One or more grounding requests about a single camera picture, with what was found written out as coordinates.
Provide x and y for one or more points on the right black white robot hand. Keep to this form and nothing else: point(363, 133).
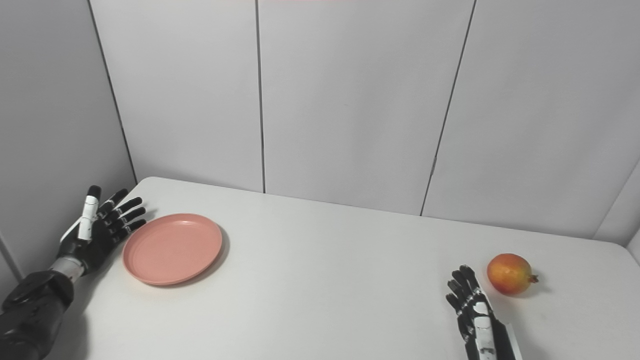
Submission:
point(482, 325)

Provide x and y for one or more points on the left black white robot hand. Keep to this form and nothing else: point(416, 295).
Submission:
point(97, 232)

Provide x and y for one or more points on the red yellow pomegranate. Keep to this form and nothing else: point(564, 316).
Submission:
point(510, 274)

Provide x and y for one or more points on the pink round plate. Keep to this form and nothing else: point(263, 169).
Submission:
point(172, 248)

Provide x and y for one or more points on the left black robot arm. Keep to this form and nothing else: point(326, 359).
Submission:
point(35, 312)

